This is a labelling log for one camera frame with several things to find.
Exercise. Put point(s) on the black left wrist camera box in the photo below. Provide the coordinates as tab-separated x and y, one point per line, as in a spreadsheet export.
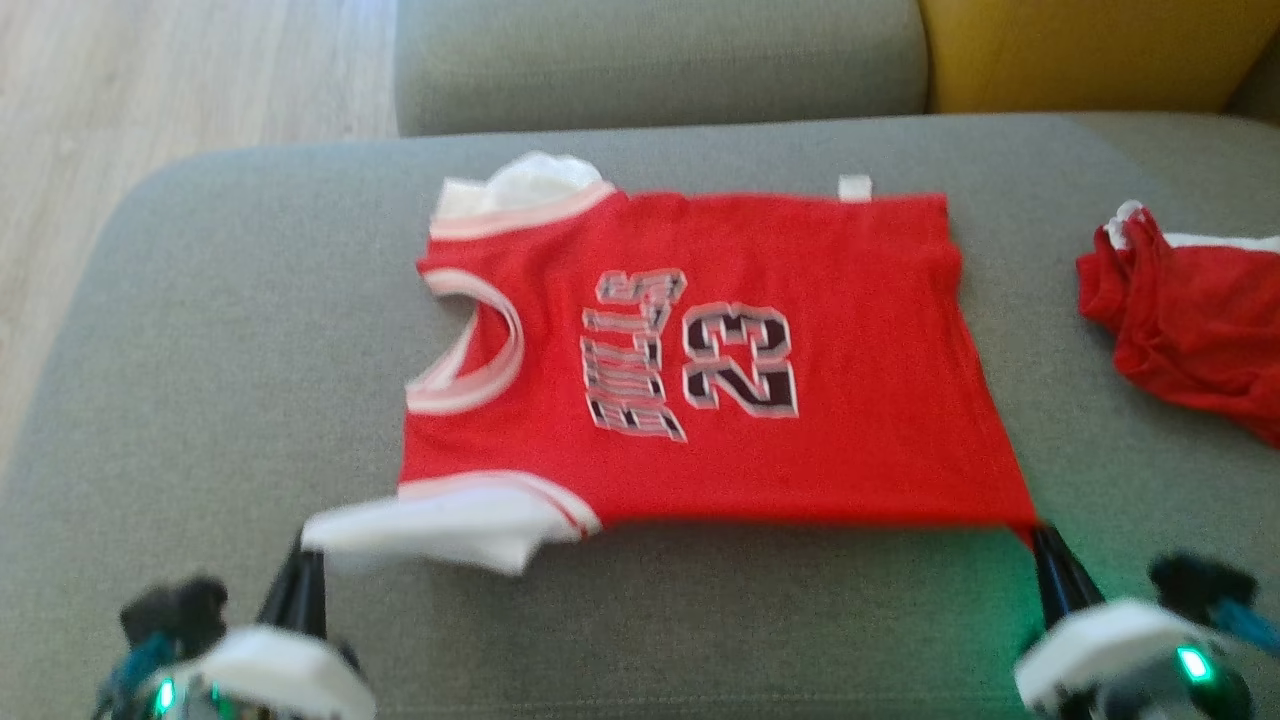
175	610

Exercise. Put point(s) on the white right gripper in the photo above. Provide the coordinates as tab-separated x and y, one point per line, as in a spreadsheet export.
1110	650

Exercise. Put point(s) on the yellow pillow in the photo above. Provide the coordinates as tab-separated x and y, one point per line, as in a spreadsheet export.
1100	50

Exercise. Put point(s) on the grey sofa back cushion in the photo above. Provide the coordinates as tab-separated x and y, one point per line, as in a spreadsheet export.
650	60

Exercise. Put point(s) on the grey sofa seat cushion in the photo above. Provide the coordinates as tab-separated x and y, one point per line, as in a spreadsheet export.
200	400

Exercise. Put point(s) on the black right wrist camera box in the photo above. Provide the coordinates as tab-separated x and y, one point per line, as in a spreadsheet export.
1200	585

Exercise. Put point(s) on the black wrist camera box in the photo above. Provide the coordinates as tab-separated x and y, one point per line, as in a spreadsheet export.
175	610
1200	585

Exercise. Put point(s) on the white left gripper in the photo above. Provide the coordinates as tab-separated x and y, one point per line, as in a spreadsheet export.
270	670

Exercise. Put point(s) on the red and white basketball jersey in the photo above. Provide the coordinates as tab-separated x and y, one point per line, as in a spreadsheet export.
850	380

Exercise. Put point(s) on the red shorts with white trim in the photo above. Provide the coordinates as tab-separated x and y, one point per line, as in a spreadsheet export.
1190	320

